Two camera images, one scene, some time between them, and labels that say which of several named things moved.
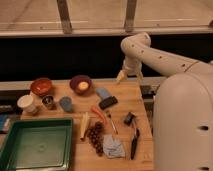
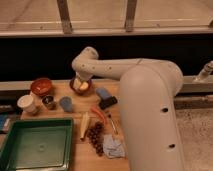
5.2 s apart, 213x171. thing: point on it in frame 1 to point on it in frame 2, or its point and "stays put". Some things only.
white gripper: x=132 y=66 to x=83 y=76
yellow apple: x=83 y=85 stays put
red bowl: x=41 y=86 stays put
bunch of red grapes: x=95 y=134 stays put
